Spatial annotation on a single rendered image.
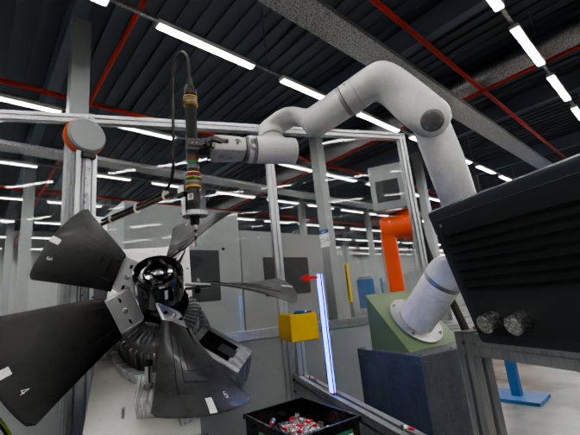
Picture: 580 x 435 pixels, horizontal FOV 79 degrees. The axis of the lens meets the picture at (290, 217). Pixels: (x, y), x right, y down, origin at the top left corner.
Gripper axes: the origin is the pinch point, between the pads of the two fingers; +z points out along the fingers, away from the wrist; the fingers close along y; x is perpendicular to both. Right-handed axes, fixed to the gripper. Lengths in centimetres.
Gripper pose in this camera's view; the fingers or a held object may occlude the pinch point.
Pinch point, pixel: (192, 147)
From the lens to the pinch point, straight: 107.6
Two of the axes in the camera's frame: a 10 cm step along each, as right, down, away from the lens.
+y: -3.0, 2.4, 9.2
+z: -9.5, 0.2, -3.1
